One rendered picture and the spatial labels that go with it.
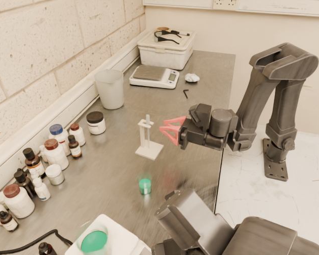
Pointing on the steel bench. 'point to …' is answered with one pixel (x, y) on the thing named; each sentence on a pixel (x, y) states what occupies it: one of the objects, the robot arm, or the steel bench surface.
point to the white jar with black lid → (95, 122)
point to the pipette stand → (156, 149)
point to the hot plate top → (115, 238)
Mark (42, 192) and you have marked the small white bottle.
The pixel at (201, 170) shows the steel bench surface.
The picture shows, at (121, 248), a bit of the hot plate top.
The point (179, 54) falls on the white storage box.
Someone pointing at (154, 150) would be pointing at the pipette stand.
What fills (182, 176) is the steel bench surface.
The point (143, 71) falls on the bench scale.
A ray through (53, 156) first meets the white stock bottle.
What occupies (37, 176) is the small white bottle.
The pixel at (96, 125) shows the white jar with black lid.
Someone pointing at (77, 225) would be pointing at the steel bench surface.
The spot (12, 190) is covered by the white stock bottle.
